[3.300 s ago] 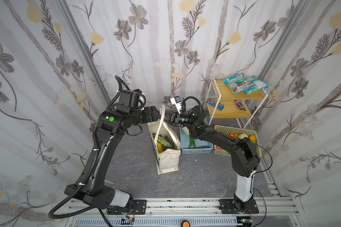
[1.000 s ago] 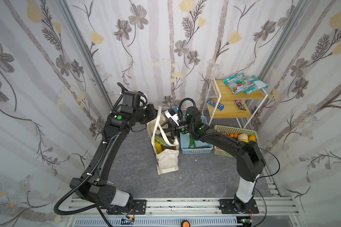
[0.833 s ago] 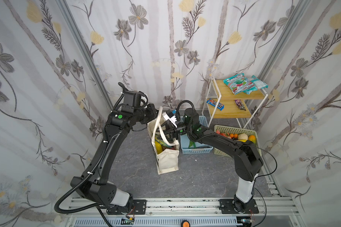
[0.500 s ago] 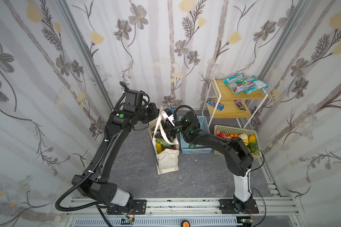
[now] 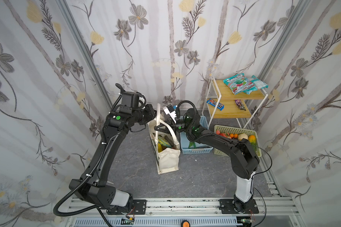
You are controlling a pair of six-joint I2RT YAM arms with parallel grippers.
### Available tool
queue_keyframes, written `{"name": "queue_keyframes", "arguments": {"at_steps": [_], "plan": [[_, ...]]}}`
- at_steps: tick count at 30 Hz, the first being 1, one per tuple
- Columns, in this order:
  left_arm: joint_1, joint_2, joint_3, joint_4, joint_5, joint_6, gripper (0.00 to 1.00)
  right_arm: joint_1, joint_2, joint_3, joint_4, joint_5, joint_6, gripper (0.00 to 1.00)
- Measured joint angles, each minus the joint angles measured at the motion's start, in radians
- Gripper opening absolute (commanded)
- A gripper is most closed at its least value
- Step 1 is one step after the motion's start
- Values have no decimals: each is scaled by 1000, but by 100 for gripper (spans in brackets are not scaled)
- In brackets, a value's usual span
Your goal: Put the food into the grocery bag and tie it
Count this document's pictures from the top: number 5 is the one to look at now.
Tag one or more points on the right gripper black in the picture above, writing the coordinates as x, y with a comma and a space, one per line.
165, 125

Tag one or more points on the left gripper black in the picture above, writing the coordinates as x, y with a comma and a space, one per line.
151, 114

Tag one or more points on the green snack packet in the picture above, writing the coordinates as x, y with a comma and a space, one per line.
164, 142

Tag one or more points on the yellow squash toy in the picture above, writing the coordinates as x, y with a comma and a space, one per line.
159, 148

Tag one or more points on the canvas tote bag floral print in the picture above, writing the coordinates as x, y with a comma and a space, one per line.
167, 160

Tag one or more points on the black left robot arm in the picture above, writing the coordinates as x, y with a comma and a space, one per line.
94, 187

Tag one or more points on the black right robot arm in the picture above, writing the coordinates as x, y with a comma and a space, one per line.
244, 160

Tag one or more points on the blue candy bag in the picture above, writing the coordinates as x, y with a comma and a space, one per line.
216, 104

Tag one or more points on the purple candy bag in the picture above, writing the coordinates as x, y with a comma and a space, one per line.
240, 105

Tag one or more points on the green plastic basket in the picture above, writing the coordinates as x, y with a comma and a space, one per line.
237, 134

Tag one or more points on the white garlic bulb toy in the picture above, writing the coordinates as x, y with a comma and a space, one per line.
242, 136

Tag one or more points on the teal snack packet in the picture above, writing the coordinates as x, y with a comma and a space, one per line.
241, 84

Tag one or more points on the orange green papaya toy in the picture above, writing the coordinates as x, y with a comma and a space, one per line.
252, 140

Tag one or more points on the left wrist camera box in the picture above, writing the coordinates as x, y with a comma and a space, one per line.
134, 100

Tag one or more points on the white wire wooden shelf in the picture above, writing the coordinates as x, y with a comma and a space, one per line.
217, 90

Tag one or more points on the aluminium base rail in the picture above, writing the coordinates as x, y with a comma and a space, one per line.
196, 212

